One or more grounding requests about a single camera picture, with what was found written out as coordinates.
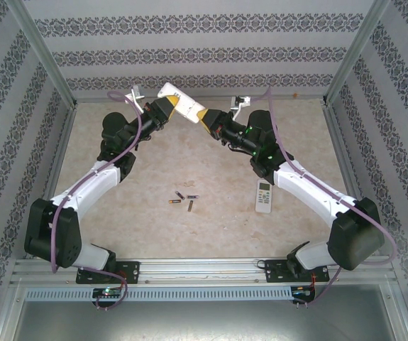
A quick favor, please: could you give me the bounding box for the right aluminium side rail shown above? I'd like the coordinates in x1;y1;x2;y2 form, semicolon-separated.
322;99;380;256

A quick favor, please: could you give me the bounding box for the grey slotted cable duct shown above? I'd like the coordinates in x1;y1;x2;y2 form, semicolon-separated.
23;286;294;302

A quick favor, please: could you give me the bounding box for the aluminium mounting rail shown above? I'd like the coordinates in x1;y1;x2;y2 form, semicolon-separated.
11;257;397;287

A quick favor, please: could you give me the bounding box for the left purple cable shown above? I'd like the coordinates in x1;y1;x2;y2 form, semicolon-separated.
50;90;144;312

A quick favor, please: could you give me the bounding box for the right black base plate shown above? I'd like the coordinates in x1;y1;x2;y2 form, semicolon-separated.
264;258;329;284

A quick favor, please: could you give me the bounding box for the left controller board green light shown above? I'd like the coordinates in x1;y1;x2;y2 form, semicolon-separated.
92;286;123;300

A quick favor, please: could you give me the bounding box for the right controller board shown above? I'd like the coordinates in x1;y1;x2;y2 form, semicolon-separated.
291;285;316;298

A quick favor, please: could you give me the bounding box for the aluminium side rail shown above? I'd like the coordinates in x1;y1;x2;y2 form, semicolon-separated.
43;102;79;205
322;99;380;256

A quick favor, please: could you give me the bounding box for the left aluminium side rail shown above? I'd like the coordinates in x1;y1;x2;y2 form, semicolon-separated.
43;102;79;205

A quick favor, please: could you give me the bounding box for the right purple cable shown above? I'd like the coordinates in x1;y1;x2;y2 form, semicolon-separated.
249;87;398;308

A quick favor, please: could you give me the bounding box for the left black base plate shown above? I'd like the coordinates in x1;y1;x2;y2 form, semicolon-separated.
75;260;141;285

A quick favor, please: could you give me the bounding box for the right aluminium frame post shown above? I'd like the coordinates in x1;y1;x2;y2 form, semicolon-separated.
322;0;392;106

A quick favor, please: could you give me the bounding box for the aluminium frame post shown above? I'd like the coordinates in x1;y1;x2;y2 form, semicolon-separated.
6;0;79;107
322;0;392;106

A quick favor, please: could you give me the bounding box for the purple cable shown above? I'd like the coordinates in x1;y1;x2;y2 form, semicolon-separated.
50;90;144;312
249;87;398;308

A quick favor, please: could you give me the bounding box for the left aluminium frame post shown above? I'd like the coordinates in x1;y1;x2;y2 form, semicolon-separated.
6;0;79;107

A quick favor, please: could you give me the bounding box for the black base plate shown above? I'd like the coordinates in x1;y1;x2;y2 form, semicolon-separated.
75;260;141;285
264;258;329;284

